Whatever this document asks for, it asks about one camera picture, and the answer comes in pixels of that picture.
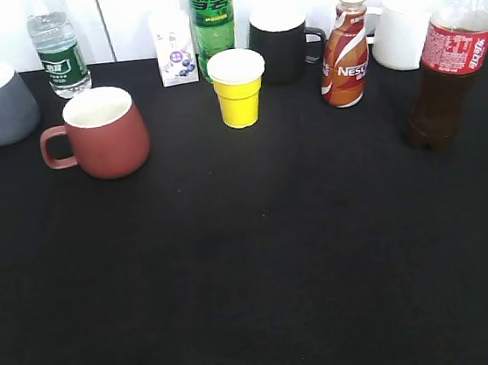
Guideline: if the red ceramic mug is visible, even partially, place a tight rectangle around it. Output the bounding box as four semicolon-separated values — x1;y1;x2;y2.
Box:
39;86;151;179

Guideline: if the cola bottle red label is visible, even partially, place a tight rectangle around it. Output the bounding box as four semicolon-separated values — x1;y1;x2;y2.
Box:
407;0;488;152

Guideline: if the yellow paper cup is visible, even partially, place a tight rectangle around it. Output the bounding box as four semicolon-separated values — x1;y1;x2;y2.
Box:
207;48;265;129

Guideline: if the green sprite bottle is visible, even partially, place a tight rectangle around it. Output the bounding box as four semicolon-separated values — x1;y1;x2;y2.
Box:
188;0;235;83

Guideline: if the brown Nescafe coffee bottle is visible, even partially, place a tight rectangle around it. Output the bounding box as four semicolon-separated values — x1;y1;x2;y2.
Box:
321;0;369;109

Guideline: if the black ceramic mug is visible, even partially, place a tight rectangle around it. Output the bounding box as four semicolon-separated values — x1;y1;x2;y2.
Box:
248;4;327;85

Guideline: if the small white milk carton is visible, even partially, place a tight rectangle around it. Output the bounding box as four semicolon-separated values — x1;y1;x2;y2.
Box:
148;9;199;88

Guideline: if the white ceramic mug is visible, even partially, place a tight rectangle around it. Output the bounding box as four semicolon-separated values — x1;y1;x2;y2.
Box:
366;0;435;71

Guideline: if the clear water bottle green label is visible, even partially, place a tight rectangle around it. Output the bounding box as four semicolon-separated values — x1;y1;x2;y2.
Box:
25;0;92;100

